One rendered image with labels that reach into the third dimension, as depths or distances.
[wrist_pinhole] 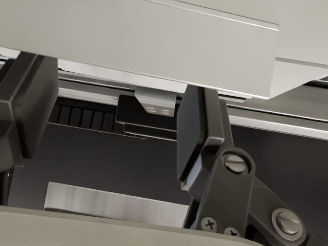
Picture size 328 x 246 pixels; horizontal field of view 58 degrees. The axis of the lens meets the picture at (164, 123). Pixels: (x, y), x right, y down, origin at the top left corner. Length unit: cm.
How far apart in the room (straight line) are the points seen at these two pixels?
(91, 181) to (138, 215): 53
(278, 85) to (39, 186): 68
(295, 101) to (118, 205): 34
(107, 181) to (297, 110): 45
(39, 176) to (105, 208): 57
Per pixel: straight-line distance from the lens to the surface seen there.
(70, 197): 22
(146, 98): 25
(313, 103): 50
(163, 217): 22
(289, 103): 48
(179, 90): 21
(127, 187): 72
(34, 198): 79
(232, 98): 22
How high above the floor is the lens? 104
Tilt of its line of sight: 4 degrees down
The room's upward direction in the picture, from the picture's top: 171 degrees counter-clockwise
